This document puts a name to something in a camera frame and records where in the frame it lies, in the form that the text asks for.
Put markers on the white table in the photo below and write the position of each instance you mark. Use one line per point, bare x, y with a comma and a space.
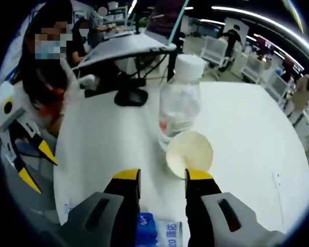
246, 128

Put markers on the blue tissue packet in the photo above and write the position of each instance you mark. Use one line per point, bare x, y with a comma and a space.
167, 231

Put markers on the neighbouring grey desk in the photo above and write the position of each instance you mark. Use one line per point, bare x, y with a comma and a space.
123, 49

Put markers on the white office chair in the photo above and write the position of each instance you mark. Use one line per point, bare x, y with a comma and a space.
216, 51

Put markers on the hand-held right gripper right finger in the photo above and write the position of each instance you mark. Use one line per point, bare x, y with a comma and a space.
205, 205

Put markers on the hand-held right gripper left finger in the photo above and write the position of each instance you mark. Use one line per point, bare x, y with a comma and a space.
118, 205

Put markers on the white paper cup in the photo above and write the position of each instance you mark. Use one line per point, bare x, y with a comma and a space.
187, 151

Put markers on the black computer mouse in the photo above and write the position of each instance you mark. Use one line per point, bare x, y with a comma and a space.
131, 97

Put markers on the person with blurred face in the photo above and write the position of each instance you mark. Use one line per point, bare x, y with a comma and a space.
41, 87

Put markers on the dark red monitor screen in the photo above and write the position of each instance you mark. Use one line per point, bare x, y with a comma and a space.
164, 18

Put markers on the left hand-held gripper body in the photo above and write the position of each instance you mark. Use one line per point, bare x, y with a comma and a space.
7, 108

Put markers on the clear plastic water bottle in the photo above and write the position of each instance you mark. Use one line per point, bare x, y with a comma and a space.
180, 103

